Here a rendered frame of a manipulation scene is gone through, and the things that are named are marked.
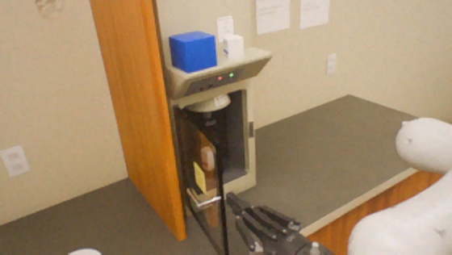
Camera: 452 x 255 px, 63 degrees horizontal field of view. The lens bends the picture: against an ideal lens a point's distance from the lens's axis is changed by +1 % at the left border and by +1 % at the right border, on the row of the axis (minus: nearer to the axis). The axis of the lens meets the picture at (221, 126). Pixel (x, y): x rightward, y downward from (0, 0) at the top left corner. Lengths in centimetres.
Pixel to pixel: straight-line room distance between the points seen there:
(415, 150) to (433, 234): 39
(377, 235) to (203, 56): 69
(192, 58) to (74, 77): 60
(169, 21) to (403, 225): 81
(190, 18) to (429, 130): 69
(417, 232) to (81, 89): 125
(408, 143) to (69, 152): 121
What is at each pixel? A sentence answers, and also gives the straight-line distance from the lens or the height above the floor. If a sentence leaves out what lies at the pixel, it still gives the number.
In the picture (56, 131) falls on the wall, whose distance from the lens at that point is 154.
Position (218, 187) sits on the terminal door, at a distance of 95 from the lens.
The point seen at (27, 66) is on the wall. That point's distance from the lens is 146.
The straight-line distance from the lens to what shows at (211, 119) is 134.
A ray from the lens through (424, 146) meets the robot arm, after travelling 92.
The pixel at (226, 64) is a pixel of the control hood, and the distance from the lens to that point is 109.
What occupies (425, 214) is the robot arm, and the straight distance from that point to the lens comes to 58.
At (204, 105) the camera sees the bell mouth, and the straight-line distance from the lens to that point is 126.
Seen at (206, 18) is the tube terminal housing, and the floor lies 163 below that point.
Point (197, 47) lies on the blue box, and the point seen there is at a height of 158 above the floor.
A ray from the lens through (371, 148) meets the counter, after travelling 182.
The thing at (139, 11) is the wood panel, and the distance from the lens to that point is 98.
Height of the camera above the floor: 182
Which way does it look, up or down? 26 degrees down
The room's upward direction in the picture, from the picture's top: 4 degrees counter-clockwise
